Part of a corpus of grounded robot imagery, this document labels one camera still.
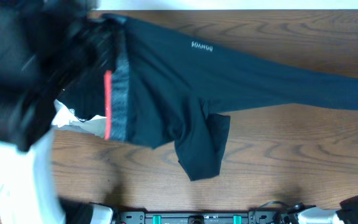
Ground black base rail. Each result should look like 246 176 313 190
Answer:
88 201 281 224

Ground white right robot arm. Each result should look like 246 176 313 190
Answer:
279 195 358 224

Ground black leggings with red waistband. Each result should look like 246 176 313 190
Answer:
103 14 358 180

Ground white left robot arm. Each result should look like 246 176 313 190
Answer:
0 1 119 223

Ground black polo shirt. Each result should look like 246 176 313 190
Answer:
57 65 110 122

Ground white t-shirt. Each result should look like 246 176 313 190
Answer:
52 100 106 128

